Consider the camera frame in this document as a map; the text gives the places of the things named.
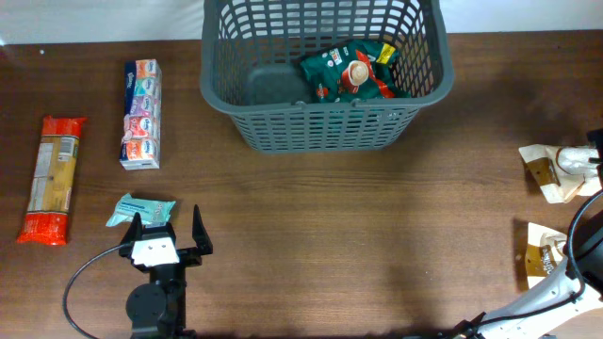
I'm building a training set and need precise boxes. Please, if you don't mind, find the teal wet wipes packet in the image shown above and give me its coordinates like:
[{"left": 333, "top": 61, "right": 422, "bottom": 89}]
[{"left": 106, "top": 193, "right": 175, "bottom": 227}]

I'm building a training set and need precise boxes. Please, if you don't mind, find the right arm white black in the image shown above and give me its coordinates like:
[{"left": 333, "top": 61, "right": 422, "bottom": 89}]
[{"left": 445, "top": 130, "right": 602, "bottom": 338}]

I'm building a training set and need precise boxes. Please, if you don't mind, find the right black cable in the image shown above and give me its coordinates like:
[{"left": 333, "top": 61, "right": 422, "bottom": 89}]
[{"left": 470, "top": 190, "right": 603, "bottom": 329}]

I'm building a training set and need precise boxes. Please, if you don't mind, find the grey plastic basket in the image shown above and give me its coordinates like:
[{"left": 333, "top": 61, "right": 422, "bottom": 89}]
[{"left": 200, "top": 0, "right": 454, "bottom": 153}]

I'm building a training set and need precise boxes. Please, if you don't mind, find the black cable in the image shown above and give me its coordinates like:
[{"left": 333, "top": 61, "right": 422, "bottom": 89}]
[
  {"left": 62, "top": 242, "right": 133, "bottom": 339},
  {"left": 470, "top": 190, "right": 603, "bottom": 329}
]

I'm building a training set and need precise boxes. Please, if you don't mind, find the multicolour tissue pack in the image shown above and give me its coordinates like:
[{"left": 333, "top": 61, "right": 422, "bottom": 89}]
[{"left": 119, "top": 59, "right": 162, "bottom": 170}]

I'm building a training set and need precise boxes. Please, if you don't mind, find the beige rice bag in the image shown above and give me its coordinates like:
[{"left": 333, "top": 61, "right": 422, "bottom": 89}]
[{"left": 518, "top": 144, "right": 602, "bottom": 203}]

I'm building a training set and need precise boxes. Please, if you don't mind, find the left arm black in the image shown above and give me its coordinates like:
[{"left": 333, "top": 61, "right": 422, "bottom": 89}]
[{"left": 119, "top": 206, "right": 213, "bottom": 339}]

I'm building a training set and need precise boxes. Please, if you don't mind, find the beige snack bag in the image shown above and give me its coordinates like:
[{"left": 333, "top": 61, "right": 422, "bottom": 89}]
[{"left": 524, "top": 222, "right": 567, "bottom": 288}]

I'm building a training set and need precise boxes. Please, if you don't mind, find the green cocoa bag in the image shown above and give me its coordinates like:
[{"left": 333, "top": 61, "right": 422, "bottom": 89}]
[{"left": 300, "top": 40, "right": 410, "bottom": 103}]

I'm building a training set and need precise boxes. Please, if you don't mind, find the left black cable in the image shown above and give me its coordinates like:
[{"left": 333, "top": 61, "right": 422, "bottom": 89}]
[{"left": 62, "top": 242, "right": 133, "bottom": 339}]

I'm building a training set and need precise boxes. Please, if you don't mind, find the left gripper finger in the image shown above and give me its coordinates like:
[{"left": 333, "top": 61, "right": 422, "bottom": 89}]
[
  {"left": 192, "top": 204, "right": 212, "bottom": 250},
  {"left": 122, "top": 213, "right": 142, "bottom": 245}
]

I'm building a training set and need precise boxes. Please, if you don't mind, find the orange spaghetti packet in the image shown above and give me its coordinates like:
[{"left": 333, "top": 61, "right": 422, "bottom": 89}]
[{"left": 16, "top": 116, "right": 87, "bottom": 246}]

